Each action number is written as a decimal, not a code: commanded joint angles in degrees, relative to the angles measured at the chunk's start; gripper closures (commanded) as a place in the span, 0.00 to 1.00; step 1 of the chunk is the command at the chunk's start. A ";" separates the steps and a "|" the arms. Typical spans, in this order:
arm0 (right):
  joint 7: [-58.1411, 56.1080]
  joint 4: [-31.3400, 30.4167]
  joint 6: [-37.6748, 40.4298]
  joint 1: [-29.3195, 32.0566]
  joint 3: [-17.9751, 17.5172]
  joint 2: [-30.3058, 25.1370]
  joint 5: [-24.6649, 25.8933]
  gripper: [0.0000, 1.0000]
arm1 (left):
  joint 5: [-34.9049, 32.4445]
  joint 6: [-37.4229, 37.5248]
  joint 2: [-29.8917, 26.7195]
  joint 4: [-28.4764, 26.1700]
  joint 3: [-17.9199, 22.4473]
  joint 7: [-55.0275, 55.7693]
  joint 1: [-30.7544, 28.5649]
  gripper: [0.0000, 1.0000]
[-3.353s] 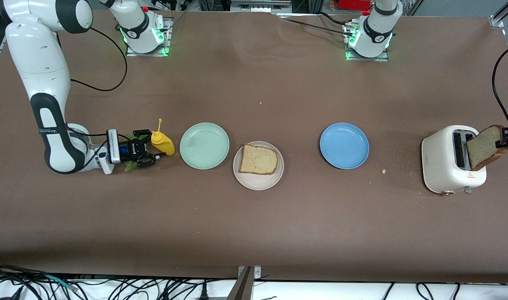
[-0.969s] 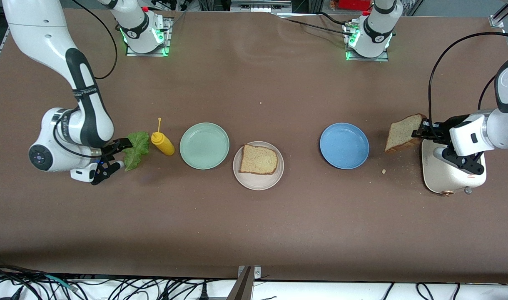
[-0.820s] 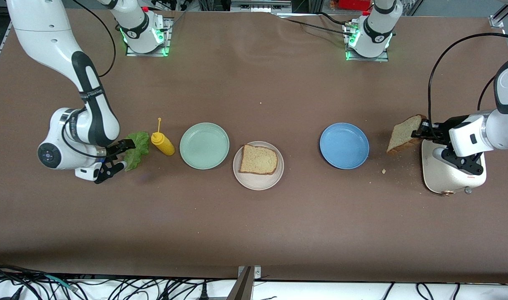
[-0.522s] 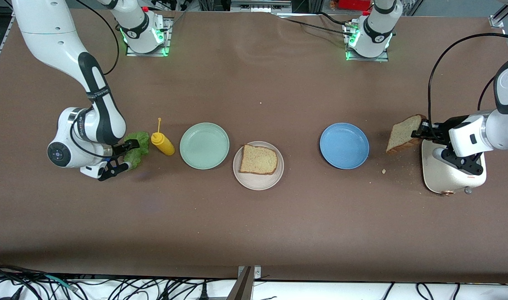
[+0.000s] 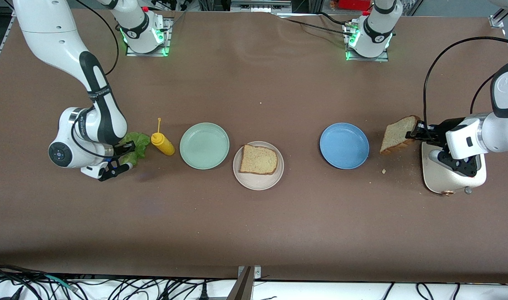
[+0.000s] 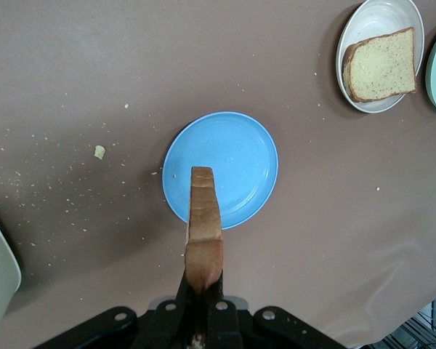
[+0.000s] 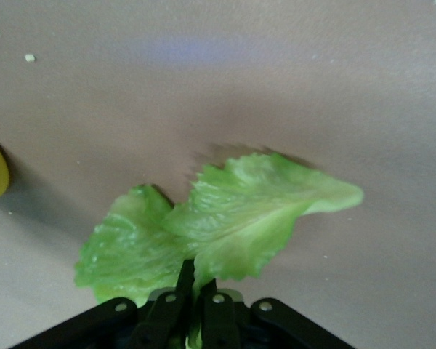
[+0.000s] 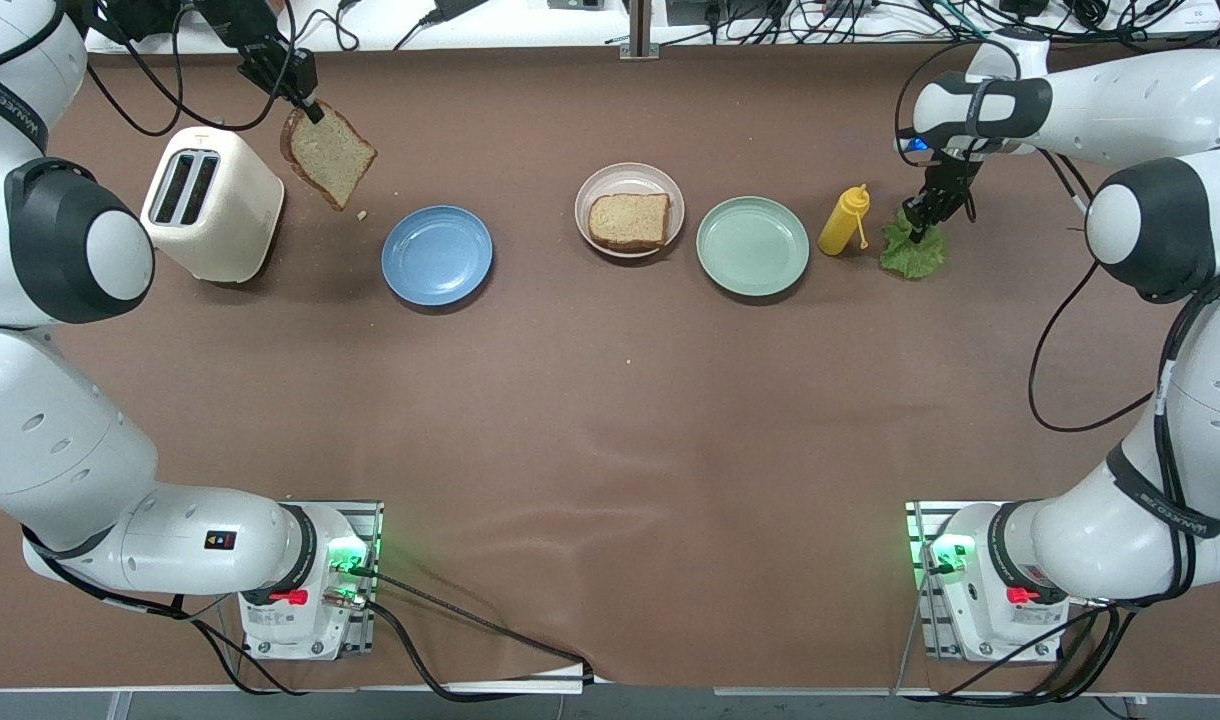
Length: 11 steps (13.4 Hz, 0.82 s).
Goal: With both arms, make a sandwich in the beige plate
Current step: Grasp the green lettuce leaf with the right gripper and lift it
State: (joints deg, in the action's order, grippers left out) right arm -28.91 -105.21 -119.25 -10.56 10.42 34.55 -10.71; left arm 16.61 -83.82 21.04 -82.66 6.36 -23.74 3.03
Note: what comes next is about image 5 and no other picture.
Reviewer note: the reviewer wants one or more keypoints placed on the toasted bread slice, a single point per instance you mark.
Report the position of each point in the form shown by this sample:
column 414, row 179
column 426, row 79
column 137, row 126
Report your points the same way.
column 258, row 159
column 397, row 135

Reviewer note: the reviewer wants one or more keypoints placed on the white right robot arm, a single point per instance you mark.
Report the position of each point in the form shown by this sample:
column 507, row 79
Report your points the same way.
column 50, row 33

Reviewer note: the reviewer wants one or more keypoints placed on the metal table edge bracket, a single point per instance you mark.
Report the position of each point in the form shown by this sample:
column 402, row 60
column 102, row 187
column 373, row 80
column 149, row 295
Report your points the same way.
column 243, row 283

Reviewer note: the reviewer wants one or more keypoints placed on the beige plate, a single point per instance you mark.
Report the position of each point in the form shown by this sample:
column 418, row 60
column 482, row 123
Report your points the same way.
column 258, row 181

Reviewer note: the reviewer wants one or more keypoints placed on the white two-slot toaster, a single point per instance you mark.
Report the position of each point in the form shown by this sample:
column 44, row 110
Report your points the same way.
column 433, row 175

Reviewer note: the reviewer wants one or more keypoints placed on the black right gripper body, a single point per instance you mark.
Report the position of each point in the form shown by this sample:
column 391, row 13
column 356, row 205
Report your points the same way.
column 120, row 150

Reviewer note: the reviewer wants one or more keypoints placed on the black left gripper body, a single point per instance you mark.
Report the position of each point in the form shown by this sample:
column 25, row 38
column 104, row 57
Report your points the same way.
column 442, row 128

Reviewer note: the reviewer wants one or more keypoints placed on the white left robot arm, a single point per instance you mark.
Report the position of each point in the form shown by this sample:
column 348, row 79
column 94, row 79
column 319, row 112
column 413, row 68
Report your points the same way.
column 504, row 125

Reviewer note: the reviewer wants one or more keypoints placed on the mint green plate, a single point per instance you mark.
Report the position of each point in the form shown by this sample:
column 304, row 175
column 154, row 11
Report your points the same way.
column 204, row 146

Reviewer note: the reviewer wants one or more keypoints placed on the blue plate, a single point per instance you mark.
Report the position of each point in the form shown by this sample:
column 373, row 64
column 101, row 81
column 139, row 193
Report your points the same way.
column 344, row 146

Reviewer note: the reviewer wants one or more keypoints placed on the aluminium frame profile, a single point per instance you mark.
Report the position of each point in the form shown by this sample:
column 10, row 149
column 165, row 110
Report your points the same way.
column 8, row 33
column 499, row 18

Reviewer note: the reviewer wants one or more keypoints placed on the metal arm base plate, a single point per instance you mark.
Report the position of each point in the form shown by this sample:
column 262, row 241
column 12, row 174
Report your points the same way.
column 169, row 37
column 385, row 57

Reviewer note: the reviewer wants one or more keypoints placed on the yellow squeeze sauce bottle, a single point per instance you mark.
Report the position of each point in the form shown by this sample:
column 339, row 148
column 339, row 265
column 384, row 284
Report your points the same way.
column 164, row 143

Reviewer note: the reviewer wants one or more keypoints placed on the grey metal box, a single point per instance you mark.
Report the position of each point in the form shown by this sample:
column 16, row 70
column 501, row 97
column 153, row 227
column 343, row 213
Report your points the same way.
column 260, row 5

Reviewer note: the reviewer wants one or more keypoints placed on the green lettuce leaf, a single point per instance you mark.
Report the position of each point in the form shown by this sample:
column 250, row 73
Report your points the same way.
column 142, row 143

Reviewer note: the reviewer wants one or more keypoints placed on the red box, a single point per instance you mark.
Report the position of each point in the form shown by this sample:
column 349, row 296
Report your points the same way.
column 354, row 4

